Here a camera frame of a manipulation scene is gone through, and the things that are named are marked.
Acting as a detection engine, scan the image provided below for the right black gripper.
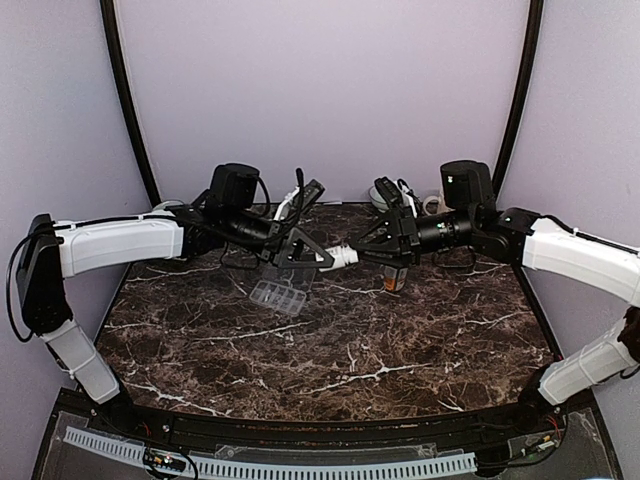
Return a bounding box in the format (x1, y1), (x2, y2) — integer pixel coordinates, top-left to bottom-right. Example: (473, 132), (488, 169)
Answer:
(350, 204), (478, 268)

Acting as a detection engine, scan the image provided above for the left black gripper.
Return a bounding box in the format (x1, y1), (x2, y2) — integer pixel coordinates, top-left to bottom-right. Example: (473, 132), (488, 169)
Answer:
(225, 207), (337, 269)

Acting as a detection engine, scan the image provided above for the amber pill bottle grey cap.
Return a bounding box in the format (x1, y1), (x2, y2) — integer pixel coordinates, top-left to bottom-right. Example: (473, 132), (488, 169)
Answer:
(384, 266), (408, 293)

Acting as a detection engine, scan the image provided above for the white pill bottle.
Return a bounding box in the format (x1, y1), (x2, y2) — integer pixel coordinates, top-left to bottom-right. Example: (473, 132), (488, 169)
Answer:
(319, 245), (359, 272)

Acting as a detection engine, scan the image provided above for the clear plastic pill organizer box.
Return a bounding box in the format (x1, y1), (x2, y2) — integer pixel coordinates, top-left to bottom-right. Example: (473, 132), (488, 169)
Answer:
(249, 266), (316, 316)

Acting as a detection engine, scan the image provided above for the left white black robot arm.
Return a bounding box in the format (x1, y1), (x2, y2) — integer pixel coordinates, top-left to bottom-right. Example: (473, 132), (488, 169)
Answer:
(5, 163), (334, 436)

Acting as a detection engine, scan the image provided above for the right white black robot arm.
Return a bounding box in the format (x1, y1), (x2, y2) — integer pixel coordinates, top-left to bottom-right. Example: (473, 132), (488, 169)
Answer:
(349, 160), (639, 434)

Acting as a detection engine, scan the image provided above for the right celadon green bowl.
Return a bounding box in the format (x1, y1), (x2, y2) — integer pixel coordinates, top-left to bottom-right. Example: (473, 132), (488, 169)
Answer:
(368, 186), (388, 212)

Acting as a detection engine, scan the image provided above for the celadon green bowl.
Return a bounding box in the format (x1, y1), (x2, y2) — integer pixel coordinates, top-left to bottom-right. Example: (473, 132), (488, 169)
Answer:
(368, 186), (388, 212)
(152, 201), (174, 212)

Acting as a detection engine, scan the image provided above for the cream printed mug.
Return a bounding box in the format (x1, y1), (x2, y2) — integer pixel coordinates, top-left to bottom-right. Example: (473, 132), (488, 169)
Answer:
(422, 193), (447, 215)

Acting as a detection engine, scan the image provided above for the left celadon green bowl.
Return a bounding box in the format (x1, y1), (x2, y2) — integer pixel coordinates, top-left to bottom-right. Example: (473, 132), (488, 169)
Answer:
(152, 201), (174, 212)

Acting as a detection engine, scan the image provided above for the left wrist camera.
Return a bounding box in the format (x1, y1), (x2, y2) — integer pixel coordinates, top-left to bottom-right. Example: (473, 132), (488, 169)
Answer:
(272, 179), (325, 222)

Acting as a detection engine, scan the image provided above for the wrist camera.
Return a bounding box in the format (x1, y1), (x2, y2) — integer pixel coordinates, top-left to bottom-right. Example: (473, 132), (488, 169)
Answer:
(374, 177), (419, 218)
(272, 179), (325, 222)

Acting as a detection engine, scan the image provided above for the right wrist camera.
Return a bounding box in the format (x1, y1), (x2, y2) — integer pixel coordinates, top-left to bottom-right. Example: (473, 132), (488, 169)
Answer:
(374, 177), (419, 218)

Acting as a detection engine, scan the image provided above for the right black frame post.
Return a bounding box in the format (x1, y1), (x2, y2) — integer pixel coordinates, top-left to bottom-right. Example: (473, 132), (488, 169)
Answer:
(492, 0), (544, 197)

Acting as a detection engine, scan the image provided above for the black frame post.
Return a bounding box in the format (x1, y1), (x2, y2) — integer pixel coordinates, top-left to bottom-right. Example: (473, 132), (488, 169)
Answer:
(492, 0), (544, 197)
(99, 0), (161, 206)

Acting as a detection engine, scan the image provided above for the left black frame post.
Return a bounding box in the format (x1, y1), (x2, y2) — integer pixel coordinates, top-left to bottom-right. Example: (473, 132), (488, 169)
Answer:
(99, 0), (161, 206)

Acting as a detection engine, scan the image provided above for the white slotted cable duct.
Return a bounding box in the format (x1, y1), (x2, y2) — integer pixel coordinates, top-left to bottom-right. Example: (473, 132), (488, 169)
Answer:
(63, 427), (477, 479)

